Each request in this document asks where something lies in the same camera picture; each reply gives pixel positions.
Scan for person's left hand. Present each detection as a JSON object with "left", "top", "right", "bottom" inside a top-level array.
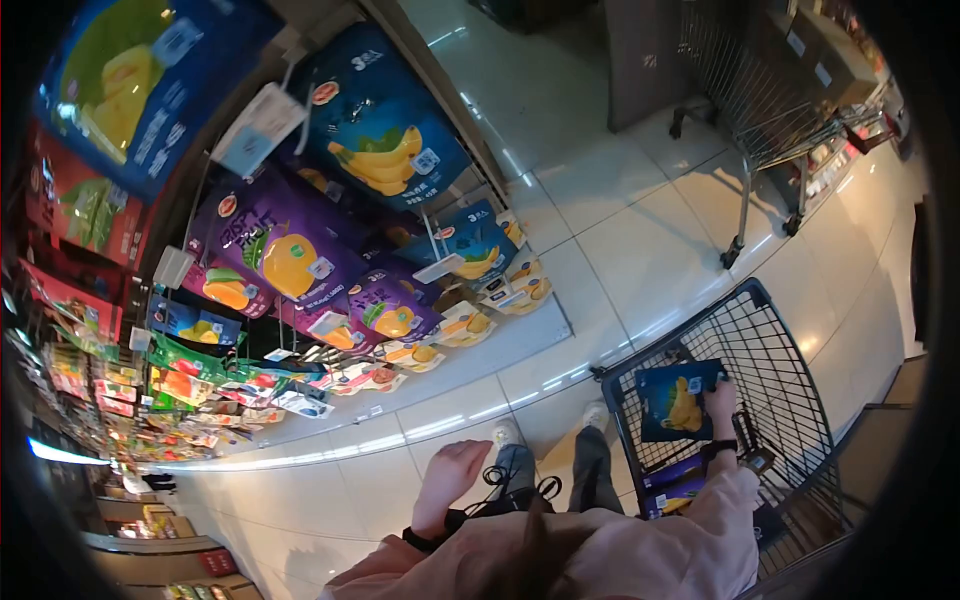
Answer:
[{"left": 411, "top": 439, "right": 495, "bottom": 540}]

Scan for person's right hand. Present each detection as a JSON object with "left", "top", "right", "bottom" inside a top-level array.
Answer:
[{"left": 704, "top": 376, "right": 741, "bottom": 444}]

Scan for person's left fingers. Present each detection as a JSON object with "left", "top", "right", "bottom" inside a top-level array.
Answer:
[{"left": 441, "top": 439, "right": 495, "bottom": 483}]

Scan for blue banana snack packet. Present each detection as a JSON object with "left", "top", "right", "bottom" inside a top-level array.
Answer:
[{"left": 634, "top": 359, "right": 729, "bottom": 444}]

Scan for black wrist band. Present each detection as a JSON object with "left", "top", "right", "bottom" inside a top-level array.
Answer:
[
  {"left": 700, "top": 438, "right": 778, "bottom": 478},
  {"left": 400, "top": 508, "right": 470, "bottom": 556}
]

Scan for purple snack packet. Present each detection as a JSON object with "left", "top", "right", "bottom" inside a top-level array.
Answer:
[{"left": 640, "top": 454, "right": 711, "bottom": 521}]

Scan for person's legs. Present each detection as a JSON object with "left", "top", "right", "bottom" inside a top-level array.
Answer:
[{"left": 489, "top": 403, "right": 625, "bottom": 519}]

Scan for person's body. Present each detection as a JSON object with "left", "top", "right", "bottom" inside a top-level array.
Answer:
[{"left": 318, "top": 507, "right": 760, "bottom": 600}]

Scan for grey metal shopping cart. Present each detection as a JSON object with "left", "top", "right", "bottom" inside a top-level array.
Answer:
[{"left": 668, "top": 0, "right": 897, "bottom": 271}]

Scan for full shop shelf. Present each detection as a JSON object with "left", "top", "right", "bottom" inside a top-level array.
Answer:
[{"left": 7, "top": 0, "right": 575, "bottom": 470}]

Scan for low wooden display stand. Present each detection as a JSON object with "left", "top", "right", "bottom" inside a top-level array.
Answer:
[{"left": 81, "top": 471, "right": 265, "bottom": 600}]

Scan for shelf with brown cartons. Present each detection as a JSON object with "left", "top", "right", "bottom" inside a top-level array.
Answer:
[{"left": 750, "top": 0, "right": 912, "bottom": 226}]

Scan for black wire shopping cart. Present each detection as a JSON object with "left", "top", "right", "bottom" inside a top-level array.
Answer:
[{"left": 589, "top": 276, "right": 858, "bottom": 580}]

